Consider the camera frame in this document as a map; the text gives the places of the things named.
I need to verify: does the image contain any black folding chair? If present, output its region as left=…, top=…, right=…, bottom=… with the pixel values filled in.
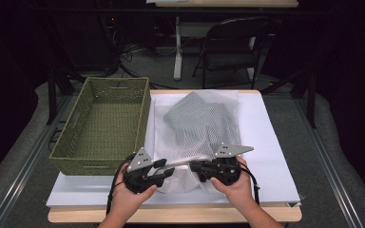
left=192, top=17, right=281, bottom=90

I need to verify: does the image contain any wooden table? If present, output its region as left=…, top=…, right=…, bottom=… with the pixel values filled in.
left=47, top=89, right=303, bottom=223

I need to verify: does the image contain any white-legged wooden desk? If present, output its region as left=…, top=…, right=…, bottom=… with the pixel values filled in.
left=145, top=0, right=299, bottom=82

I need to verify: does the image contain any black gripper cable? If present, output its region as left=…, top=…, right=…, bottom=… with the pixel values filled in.
left=240, top=167, right=261, bottom=207
left=106, top=153, right=137, bottom=217

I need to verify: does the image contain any aluminium floor rail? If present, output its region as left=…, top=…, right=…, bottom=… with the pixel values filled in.
left=0, top=94, right=77, bottom=228
left=293, top=94, right=365, bottom=228

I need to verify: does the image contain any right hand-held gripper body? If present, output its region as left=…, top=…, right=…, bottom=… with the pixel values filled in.
left=206, top=142, right=255, bottom=186

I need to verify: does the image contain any black cable bundle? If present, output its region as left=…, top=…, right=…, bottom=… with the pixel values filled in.
left=107, top=18, right=179, bottom=91

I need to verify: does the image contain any dark grey garment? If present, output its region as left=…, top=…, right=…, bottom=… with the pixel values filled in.
left=163, top=91, right=241, bottom=158

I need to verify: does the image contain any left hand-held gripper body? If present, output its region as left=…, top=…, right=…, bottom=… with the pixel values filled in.
left=123, top=146, right=164, bottom=195

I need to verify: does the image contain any black metal stand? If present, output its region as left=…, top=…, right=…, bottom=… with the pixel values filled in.
left=259, top=63, right=317, bottom=129
left=46, top=12, right=84, bottom=126

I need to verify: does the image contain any white mesh laundry bag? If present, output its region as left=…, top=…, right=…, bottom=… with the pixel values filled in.
left=153, top=89, right=243, bottom=195

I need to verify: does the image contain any white board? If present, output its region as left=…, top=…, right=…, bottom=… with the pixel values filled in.
left=46, top=91, right=301, bottom=208

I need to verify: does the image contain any person's right hand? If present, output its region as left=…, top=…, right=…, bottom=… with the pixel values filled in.
left=209, top=156, right=259, bottom=211

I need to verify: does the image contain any person's left hand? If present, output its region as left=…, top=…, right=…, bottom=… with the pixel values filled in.
left=109, top=163, right=158, bottom=219

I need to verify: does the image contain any green woven basket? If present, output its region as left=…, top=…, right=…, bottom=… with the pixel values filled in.
left=48, top=76, right=152, bottom=177

